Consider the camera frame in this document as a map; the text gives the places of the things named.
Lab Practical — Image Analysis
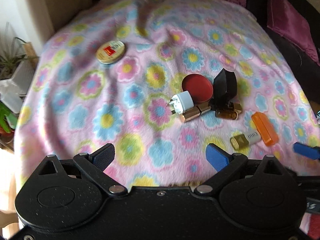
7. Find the gold white Cielo perfume bottle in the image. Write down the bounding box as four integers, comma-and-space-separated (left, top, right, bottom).
230, 130, 261, 150

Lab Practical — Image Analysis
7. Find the white UK plug adapter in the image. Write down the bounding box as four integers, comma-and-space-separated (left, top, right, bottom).
167, 91, 194, 114

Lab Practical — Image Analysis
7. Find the orange plastic case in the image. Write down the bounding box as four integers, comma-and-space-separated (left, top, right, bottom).
251, 112, 279, 146

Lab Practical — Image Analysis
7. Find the rose gold lipstick tube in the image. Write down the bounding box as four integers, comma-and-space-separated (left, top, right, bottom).
180, 102, 211, 123

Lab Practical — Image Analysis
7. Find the black leather sofa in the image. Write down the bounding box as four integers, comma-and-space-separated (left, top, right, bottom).
246, 0, 319, 103

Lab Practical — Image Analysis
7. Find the white plant pot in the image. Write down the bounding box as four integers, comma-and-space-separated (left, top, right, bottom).
1, 61, 35, 96

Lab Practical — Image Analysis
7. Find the pink floral fleece blanket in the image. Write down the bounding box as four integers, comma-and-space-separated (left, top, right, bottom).
14, 0, 319, 187

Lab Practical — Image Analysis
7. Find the round gold tin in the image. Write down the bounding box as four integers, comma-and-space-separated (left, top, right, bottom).
95, 40, 126, 64

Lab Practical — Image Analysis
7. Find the potted green plant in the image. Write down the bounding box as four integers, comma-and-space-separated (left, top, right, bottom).
1, 22, 39, 80

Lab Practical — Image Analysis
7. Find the magenta satin cushion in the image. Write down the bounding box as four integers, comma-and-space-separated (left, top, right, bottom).
267, 0, 319, 63

